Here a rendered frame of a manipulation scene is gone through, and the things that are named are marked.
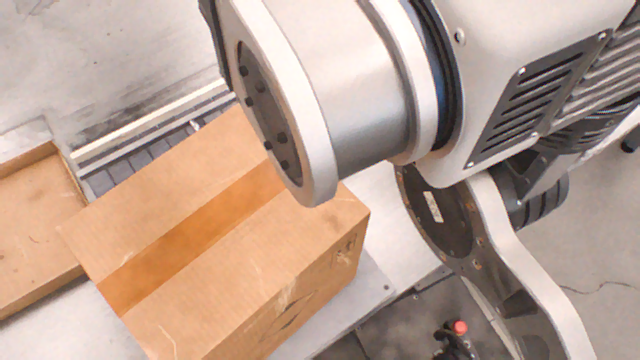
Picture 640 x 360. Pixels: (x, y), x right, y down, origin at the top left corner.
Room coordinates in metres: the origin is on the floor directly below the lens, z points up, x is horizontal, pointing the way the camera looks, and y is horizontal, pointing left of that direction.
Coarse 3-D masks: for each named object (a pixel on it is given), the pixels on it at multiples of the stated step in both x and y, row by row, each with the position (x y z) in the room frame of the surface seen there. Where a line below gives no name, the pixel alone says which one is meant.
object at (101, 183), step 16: (192, 112) 0.57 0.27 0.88; (224, 112) 0.57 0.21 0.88; (160, 128) 0.53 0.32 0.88; (192, 128) 0.53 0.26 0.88; (128, 144) 0.49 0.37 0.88; (160, 144) 0.49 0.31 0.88; (176, 144) 0.49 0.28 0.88; (96, 160) 0.45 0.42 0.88; (128, 160) 0.46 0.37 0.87; (144, 160) 0.46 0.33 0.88; (96, 176) 0.42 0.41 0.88; (112, 176) 0.42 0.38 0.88; (128, 176) 0.42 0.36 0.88; (96, 192) 0.39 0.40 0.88
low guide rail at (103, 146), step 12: (216, 84) 0.61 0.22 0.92; (192, 96) 0.58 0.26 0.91; (204, 96) 0.59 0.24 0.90; (168, 108) 0.55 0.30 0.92; (180, 108) 0.56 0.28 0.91; (144, 120) 0.52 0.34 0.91; (156, 120) 0.53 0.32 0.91; (120, 132) 0.49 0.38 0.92; (132, 132) 0.50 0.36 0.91; (96, 144) 0.46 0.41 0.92; (108, 144) 0.47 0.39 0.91; (72, 156) 0.44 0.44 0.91; (84, 156) 0.44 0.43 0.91
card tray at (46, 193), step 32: (32, 160) 0.46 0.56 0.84; (64, 160) 0.47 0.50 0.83; (0, 192) 0.40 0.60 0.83; (32, 192) 0.40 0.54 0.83; (64, 192) 0.40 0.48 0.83; (0, 224) 0.33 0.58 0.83; (32, 224) 0.34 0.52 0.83; (0, 256) 0.28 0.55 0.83; (32, 256) 0.28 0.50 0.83; (64, 256) 0.28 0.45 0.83; (0, 288) 0.22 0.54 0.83; (32, 288) 0.21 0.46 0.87; (0, 320) 0.17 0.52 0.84
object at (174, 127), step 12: (228, 96) 0.55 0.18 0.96; (204, 108) 0.52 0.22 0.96; (216, 108) 0.53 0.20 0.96; (180, 120) 0.49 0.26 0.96; (156, 132) 0.47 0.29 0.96; (168, 132) 0.47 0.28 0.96; (132, 144) 0.44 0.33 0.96; (144, 144) 0.44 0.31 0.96; (108, 156) 0.41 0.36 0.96; (120, 156) 0.42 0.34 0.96; (84, 168) 0.39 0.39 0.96; (96, 168) 0.39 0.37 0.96
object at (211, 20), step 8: (200, 0) 0.26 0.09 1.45; (208, 0) 0.23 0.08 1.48; (200, 8) 0.27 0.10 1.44; (208, 8) 0.24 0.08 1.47; (208, 16) 0.24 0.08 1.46; (216, 16) 0.24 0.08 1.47; (208, 24) 0.25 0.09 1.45; (216, 24) 0.23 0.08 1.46; (216, 32) 0.23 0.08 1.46; (216, 40) 0.24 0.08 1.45; (216, 48) 0.24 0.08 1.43; (216, 56) 0.25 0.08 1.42; (224, 56) 0.23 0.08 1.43; (224, 64) 0.23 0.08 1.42; (224, 72) 0.23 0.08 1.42; (224, 80) 0.24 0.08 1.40; (232, 88) 0.24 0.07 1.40
